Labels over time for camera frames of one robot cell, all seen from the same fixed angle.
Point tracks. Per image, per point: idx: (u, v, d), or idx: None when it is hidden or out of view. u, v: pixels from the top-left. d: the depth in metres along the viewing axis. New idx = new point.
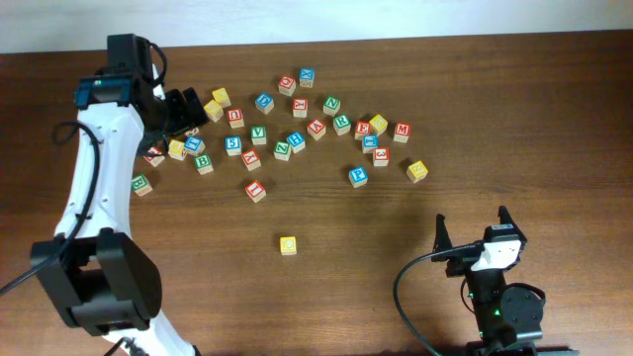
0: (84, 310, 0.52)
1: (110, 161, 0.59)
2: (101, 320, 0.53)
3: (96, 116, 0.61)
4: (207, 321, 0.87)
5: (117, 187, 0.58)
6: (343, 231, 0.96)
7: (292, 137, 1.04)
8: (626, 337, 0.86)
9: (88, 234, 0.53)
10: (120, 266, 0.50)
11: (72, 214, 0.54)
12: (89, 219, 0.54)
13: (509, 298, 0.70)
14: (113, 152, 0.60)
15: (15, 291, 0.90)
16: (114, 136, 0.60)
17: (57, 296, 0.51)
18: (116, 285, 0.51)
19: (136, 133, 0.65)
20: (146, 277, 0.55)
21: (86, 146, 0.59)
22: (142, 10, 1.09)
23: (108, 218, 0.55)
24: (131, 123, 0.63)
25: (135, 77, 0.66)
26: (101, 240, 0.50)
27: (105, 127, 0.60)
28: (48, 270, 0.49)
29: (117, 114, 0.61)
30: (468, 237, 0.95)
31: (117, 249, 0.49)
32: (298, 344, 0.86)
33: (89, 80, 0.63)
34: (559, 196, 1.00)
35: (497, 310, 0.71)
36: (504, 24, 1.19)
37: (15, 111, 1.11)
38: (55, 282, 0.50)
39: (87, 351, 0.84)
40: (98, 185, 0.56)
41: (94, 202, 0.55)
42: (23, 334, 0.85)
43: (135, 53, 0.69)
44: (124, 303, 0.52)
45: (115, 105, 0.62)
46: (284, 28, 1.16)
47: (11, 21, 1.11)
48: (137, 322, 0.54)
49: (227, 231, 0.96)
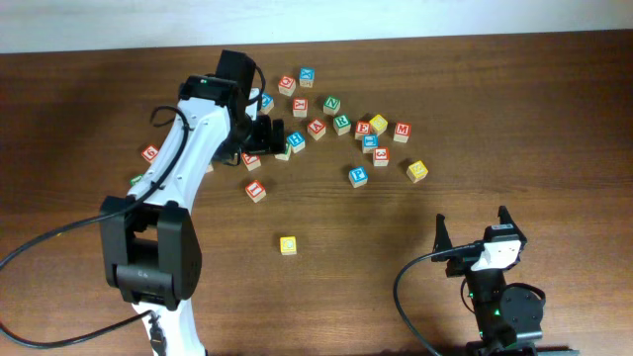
0: (128, 273, 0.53)
1: (192, 147, 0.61)
2: (138, 288, 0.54)
3: (194, 109, 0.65)
4: (207, 321, 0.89)
5: (193, 173, 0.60)
6: (344, 231, 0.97)
7: (292, 137, 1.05)
8: (626, 337, 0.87)
9: (156, 202, 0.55)
10: (173, 240, 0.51)
11: (148, 181, 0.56)
12: (160, 189, 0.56)
13: (509, 298, 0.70)
14: (198, 140, 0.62)
15: (19, 291, 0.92)
16: (203, 128, 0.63)
17: (111, 251, 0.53)
18: (164, 256, 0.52)
19: (221, 134, 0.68)
20: (191, 261, 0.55)
21: (177, 130, 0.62)
22: (143, 10, 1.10)
23: (177, 194, 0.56)
24: (220, 123, 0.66)
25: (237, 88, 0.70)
26: (163, 211, 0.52)
27: (199, 118, 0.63)
28: (111, 223, 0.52)
29: (212, 110, 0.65)
30: (467, 237, 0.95)
31: (176, 224, 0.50)
32: (297, 343, 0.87)
33: (197, 78, 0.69)
34: (560, 196, 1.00)
35: (497, 311, 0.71)
36: (505, 22, 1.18)
37: (15, 110, 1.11)
38: (113, 236, 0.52)
39: (90, 351, 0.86)
40: (177, 164, 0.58)
41: (169, 177, 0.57)
42: (27, 333, 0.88)
43: (242, 73, 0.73)
44: (163, 278, 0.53)
45: (213, 103, 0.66)
46: (284, 29, 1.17)
47: (13, 20, 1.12)
48: (169, 301, 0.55)
49: (227, 231, 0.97)
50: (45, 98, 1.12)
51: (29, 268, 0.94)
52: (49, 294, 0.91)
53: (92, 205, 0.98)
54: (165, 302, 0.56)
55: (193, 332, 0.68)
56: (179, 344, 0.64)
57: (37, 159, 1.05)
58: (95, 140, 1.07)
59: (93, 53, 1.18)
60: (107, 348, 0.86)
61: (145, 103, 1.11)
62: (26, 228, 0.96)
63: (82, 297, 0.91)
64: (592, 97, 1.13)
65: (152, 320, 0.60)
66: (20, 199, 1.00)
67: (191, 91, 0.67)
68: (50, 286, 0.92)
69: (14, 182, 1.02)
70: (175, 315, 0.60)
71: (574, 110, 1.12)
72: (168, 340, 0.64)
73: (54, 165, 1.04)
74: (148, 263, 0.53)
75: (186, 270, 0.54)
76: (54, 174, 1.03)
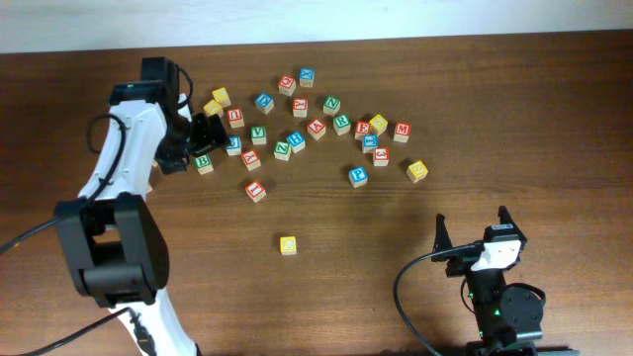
0: (96, 275, 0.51)
1: (135, 142, 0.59)
2: (111, 289, 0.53)
3: (124, 109, 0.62)
4: (207, 321, 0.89)
5: (140, 166, 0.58)
6: (344, 230, 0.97)
7: (292, 137, 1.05)
8: (626, 337, 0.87)
9: (109, 198, 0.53)
10: (135, 228, 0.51)
11: (96, 178, 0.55)
12: (110, 186, 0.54)
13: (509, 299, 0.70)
14: (137, 135, 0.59)
15: (18, 291, 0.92)
16: (139, 123, 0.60)
17: (75, 257, 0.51)
18: (130, 248, 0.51)
19: (159, 131, 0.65)
20: (156, 249, 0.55)
21: (114, 131, 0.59)
22: (143, 10, 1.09)
23: (130, 187, 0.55)
24: (155, 117, 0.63)
25: (163, 85, 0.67)
26: (117, 202, 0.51)
27: (134, 116, 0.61)
28: (67, 228, 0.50)
29: (144, 109, 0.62)
30: (467, 237, 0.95)
31: (134, 211, 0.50)
32: (297, 344, 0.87)
33: (123, 84, 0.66)
34: (559, 196, 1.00)
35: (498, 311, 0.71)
36: (505, 23, 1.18)
37: (13, 111, 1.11)
38: (70, 241, 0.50)
39: (89, 351, 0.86)
40: (123, 158, 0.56)
41: (116, 172, 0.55)
42: (25, 333, 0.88)
43: (166, 70, 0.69)
44: (133, 270, 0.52)
45: (142, 101, 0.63)
46: (284, 29, 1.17)
47: (12, 21, 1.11)
48: (145, 292, 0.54)
49: (227, 231, 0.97)
50: (45, 97, 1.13)
51: (28, 268, 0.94)
52: (48, 294, 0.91)
53: None
54: (141, 296, 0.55)
55: (177, 323, 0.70)
56: (165, 339, 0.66)
57: (39, 159, 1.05)
58: None
59: (93, 54, 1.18)
60: (107, 349, 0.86)
61: None
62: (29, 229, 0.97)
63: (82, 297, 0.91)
64: (591, 97, 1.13)
65: (134, 319, 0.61)
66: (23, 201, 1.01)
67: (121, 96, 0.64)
68: (49, 286, 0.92)
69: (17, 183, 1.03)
70: (154, 310, 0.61)
71: (573, 110, 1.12)
72: (154, 337, 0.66)
73: (54, 165, 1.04)
74: (114, 261, 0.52)
75: (153, 257, 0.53)
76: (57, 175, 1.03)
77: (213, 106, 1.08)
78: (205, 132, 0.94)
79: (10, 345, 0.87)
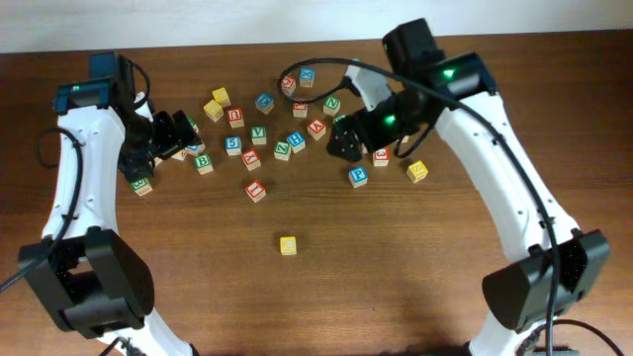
0: (77, 311, 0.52)
1: (94, 162, 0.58)
2: (95, 321, 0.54)
3: (75, 121, 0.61)
4: (207, 321, 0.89)
5: (104, 188, 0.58)
6: (344, 231, 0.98)
7: (292, 137, 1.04)
8: (626, 336, 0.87)
9: (75, 233, 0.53)
10: (109, 264, 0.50)
11: (58, 216, 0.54)
12: (75, 220, 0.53)
13: (437, 129, 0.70)
14: (96, 152, 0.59)
15: (19, 291, 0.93)
16: (95, 137, 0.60)
17: (49, 299, 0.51)
18: (109, 283, 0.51)
19: (119, 135, 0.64)
20: (138, 275, 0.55)
21: (69, 149, 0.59)
22: (142, 10, 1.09)
23: (96, 217, 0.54)
24: (112, 124, 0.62)
25: (114, 83, 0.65)
26: (87, 238, 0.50)
27: (86, 130, 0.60)
28: (38, 272, 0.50)
29: (95, 117, 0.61)
30: (467, 237, 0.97)
31: (106, 246, 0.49)
32: (297, 344, 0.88)
33: (68, 86, 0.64)
34: (559, 196, 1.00)
35: (445, 83, 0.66)
36: (504, 23, 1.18)
37: (15, 111, 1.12)
38: (45, 287, 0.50)
39: (91, 351, 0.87)
40: (83, 185, 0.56)
41: (79, 202, 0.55)
42: (27, 333, 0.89)
43: (118, 68, 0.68)
44: (118, 302, 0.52)
45: (94, 108, 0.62)
46: (284, 28, 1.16)
47: (11, 22, 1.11)
48: (132, 320, 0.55)
49: (227, 231, 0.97)
50: (45, 98, 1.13)
51: None
52: None
53: None
54: (129, 323, 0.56)
55: (170, 338, 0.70)
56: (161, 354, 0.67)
57: (40, 160, 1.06)
58: None
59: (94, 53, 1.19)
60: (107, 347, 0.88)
61: None
62: (32, 229, 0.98)
63: None
64: (591, 98, 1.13)
65: (126, 344, 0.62)
66: (24, 201, 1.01)
67: (68, 101, 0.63)
68: None
69: (18, 183, 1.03)
70: (145, 336, 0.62)
71: (573, 110, 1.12)
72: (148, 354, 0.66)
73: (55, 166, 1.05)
74: (95, 297, 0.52)
75: (135, 287, 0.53)
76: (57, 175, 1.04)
77: (214, 106, 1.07)
78: (169, 132, 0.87)
79: (11, 345, 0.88)
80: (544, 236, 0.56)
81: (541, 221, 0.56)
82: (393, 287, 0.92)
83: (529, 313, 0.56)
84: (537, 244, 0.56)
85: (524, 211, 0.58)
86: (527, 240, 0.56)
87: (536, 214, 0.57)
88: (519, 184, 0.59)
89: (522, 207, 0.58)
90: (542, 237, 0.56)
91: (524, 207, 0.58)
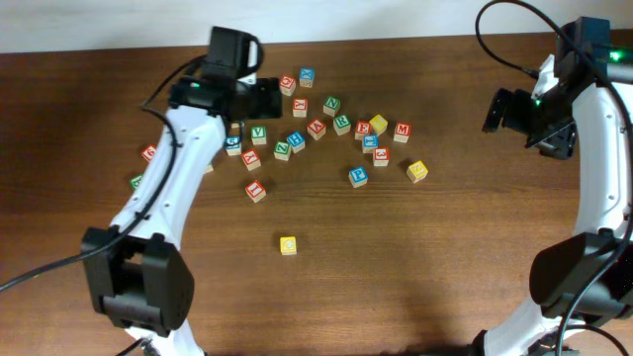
0: (115, 302, 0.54)
1: (181, 168, 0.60)
2: (127, 316, 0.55)
3: (181, 120, 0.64)
4: (207, 321, 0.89)
5: (183, 197, 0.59)
6: (344, 231, 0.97)
7: (292, 137, 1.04)
8: (627, 337, 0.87)
9: (140, 234, 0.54)
10: (158, 278, 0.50)
11: (133, 211, 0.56)
12: (145, 219, 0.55)
13: (573, 103, 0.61)
14: (186, 161, 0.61)
15: (18, 291, 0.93)
16: (193, 143, 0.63)
17: (96, 282, 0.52)
18: (150, 292, 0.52)
19: (215, 146, 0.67)
20: (182, 290, 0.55)
21: (166, 145, 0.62)
22: (142, 10, 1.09)
23: (163, 224, 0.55)
24: (213, 135, 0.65)
25: (229, 91, 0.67)
26: (149, 246, 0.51)
27: (188, 132, 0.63)
28: (96, 257, 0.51)
29: (201, 125, 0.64)
30: (466, 236, 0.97)
31: (161, 261, 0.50)
32: (298, 344, 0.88)
33: (187, 81, 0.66)
34: (559, 197, 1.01)
35: (609, 60, 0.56)
36: (505, 24, 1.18)
37: (14, 111, 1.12)
38: (96, 271, 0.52)
39: (90, 351, 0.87)
40: (164, 189, 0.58)
41: (156, 204, 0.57)
42: (26, 333, 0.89)
43: (236, 52, 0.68)
44: (152, 310, 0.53)
45: (204, 112, 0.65)
46: (284, 27, 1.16)
47: (10, 21, 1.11)
48: (159, 328, 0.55)
49: (227, 231, 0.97)
50: (44, 98, 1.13)
51: (28, 269, 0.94)
52: (49, 295, 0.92)
53: (93, 206, 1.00)
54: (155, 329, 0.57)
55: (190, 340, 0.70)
56: None
57: (39, 160, 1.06)
58: (94, 142, 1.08)
59: (94, 54, 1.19)
60: (106, 348, 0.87)
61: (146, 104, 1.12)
62: (30, 229, 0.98)
63: (82, 297, 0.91)
64: None
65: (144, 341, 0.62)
66: (23, 201, 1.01)
67: (181, 96, 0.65)
68: (49, 287, 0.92)
69: (17, 183, 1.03)
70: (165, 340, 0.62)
71: None
72: None
73: (55, 166, 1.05)
74: (135, 297, 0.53)
75: (174, 303, 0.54)
76: (57, 175, 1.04)
77: None
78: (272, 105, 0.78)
79: (11, 345, 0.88)
80: (622, 228, 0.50)
81: (626, 214, 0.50)
82: (393, 287, 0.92)
83: (565, 294, 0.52)
84: (611, 228, 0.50)
85: (616, 196, 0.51)
86: (603, 220, 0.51)
87: (626, 207, 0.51)
88: (624, 172, 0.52)
89: (615, 192, 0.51)
90: (619, 224, 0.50)
91: (617, 193, 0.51)
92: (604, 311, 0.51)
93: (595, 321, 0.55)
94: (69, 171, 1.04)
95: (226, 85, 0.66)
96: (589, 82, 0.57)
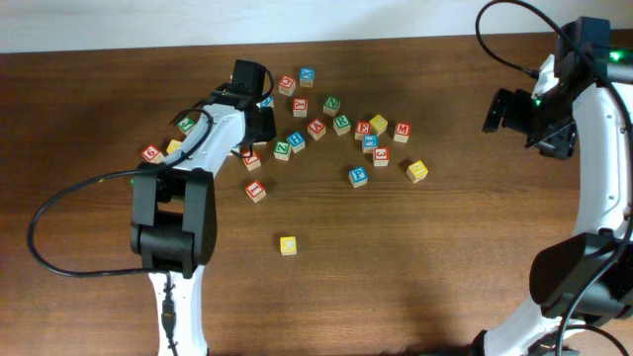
0: (151, 234, 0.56)
1: (218, 134, 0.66)
2: (159, 251, 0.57)
3: (215, 109, 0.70)
4: (207, 321, 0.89)
5: (216, 158, 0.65)
6: (345, 231, 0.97)
7: (292, 137, 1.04)
8: (626, 337, 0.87)
9: (183, 168, 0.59)
10: (197, 201, 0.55)
11: (178, 152, 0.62)
12: (188, 159, 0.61)
13: (574, 104, 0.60)
14: (220, 131, 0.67)
15: (18, 291, 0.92)
16: (226, 123, 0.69)
17: (138, 209, 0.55)
18: (189, 217, 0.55)
19: (236, 136, 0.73)
20: (211, 227, 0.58)
21: (203, 123, 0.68)
22: (141, 9, 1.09)
23: (204, 165, 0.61)
24: (239, 124, 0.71)
25: (249, 100, 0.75)
26: (190, 175, 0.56)
27: (222, 116, 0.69)
28: (143, 181, 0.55)
29: (231, 112, 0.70)
30: (466, 237, 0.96)
31: (204, 183, 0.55)
32: (297, 344, 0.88)
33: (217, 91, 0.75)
34: (559, 196, 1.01)
35: (607, 62, 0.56)
36: (504, 23, 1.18)
37: (14, 110, 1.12)
38: (140, 199, 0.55)
39: (90, 351, 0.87)
40: (203, 144, 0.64)
41: (197, 152, 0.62)
42: (26, 333, 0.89)
43: (254, 75, 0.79)
44: (184, 241, 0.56)
45: (232, 107, 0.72)
46: (283, 27, 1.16)
47: (10, 22, 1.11)
48: (188, 264, 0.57)
49: (227, 231, 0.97)
50: (44, 98, 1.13)
51: (27, 268, 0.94)
52: (49, 294, 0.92)
53: (93, 205, 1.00)
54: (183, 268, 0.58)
55: (199, 320, 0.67)
56: (188, 325, 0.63)
57: (40, 159, 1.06)
58: (93, 142, 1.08)
59: (94, 54, 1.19)
60: (106, 348, 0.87)
61: (145, 104, 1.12)
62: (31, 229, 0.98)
63: (83, 297, 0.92)
64: None
65: (166, 290, 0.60)
66: (23, 201, 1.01)
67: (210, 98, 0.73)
68: (50, 286, 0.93)
69: (17, 183, 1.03)
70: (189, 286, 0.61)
71: None
72: (177, 317, 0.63)
73: (55, 166, 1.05)
74: (171, 227, 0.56)
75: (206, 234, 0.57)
76: (57, 174, 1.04)
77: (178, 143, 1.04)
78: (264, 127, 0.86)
79: (12, 345, 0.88)
80: (622, 228, 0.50)
81: (626, 214, 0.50)
82: (393, 287, 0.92)
83: (565, 294, 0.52)
84: (610, 229, 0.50)
85: (616, 196, 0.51)
86: (603, 220, 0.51)
87: (626, 207, 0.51)
88: (625, 171, 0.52)
89: (615, 191, 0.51)
90: (619, 224, 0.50)
91: (617, 193, 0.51)
92: (604, 311, 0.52)
93: (596, 320, 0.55)
94: (69, 171, 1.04)
95: (244, 96, 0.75)
96: (589, 82, 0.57)
